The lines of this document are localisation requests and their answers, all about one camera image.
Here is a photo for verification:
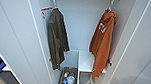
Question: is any white clothes hanger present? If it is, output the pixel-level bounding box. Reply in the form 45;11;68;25
106;0;118;13
50;0;61;12

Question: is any brown basket with toys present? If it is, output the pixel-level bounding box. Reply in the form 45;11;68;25
57;66;79;84

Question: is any white wardrobe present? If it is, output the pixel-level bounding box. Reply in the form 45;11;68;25
21;0;151;84

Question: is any dark door hinge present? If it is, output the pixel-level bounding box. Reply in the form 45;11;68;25
106;59;114;68

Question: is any orange hoodie with white print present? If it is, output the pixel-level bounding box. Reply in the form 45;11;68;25
87;8;118;80

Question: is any white inner shelf unit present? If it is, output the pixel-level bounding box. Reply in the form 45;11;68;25
59;48;109;84

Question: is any white sticker with orange bar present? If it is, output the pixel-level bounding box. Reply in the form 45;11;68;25
40;5;54;21

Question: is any olive green jacket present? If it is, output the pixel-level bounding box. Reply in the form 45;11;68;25
44;7;73;72

